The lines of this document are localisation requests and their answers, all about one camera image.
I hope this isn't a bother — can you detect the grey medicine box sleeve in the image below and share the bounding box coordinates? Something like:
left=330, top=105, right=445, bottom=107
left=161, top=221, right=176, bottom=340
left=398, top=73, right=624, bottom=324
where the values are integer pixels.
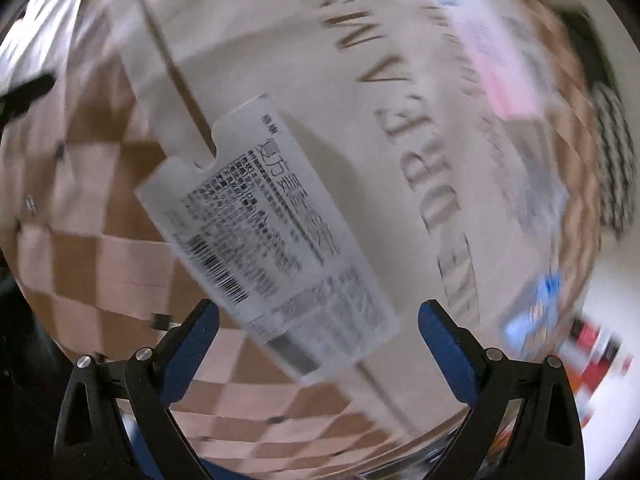
left=137, top=96, right=399, bottom=385

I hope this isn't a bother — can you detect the checkered brown tablecloth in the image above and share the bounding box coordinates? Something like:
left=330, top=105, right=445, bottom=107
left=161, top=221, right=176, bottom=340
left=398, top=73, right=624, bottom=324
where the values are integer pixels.
left=1, top=0, right=600, bottom=479

